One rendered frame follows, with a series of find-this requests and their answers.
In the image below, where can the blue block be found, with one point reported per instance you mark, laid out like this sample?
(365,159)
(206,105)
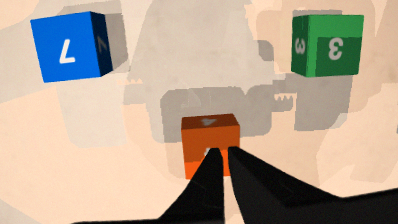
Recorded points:
(72,47)

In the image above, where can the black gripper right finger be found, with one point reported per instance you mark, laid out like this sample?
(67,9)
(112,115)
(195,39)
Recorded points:
(266,195)

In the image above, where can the green block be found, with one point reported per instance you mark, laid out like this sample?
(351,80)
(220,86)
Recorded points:
(326,45)

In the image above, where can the orange block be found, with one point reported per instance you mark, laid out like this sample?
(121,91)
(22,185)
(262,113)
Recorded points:
(201,133)

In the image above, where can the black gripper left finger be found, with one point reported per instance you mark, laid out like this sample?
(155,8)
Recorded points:
(200,202)

